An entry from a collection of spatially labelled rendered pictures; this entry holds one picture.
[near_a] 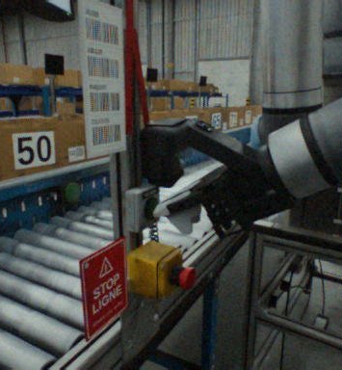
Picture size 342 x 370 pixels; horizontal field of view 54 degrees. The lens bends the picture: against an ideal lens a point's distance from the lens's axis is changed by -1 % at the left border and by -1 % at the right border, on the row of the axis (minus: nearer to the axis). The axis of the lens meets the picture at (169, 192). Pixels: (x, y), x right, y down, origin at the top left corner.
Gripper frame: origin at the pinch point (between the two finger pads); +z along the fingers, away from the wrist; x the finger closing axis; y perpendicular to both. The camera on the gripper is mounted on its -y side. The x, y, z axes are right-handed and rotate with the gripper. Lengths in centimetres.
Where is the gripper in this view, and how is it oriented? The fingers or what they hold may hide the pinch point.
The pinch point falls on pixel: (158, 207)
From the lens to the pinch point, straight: 53.6
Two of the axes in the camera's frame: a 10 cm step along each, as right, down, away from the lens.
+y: 5.3, 8.3, 1.6
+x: 3.9, -4.1, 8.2
